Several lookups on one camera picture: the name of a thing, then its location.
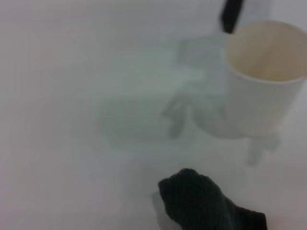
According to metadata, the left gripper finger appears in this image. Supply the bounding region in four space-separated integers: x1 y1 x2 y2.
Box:
231 206 268 230

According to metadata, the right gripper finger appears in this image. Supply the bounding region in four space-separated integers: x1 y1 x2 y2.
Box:
220 0 245 34

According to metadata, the dark blue rag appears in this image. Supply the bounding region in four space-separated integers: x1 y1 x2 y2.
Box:
157 168 243 230

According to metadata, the white paper cup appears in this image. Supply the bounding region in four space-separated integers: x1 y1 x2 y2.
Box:
224 20 307 139

